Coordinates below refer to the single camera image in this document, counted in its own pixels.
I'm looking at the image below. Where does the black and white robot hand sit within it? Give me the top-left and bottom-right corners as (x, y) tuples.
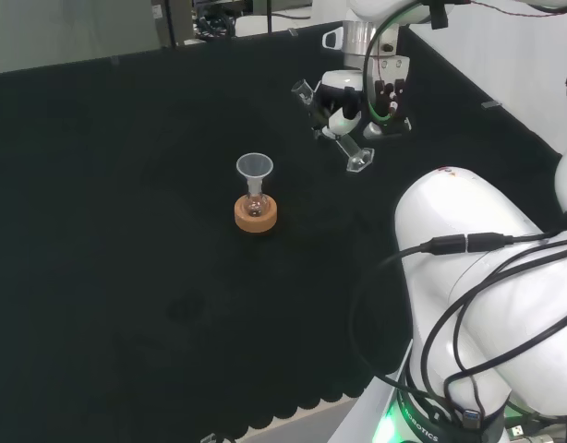
(313, 68), (364, 140)

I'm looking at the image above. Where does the clear graduated cylinder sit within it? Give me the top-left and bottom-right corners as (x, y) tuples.
(291, 78), (376, 174)

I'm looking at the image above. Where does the clear round-bottom flask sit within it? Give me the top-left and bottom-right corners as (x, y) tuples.
(244, 182), (269, 219)

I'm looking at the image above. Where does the clear plastic funnel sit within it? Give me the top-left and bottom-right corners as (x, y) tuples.
(235, 152), (276, 196)

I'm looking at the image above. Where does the black bench cloth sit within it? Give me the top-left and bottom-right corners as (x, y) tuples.
(0, 20), (565, 436)

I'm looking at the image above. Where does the green cable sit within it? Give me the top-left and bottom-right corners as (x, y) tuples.
(363, 0), (421, 126)

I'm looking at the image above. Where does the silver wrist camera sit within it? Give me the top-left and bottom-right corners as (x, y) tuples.
(362, 117), (413, 141)

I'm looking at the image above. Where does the cork ring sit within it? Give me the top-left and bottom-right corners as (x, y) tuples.
(233, 194), (280, 233)

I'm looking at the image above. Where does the black cable with connector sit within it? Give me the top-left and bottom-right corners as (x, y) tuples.
(350, 232), (567, 384)

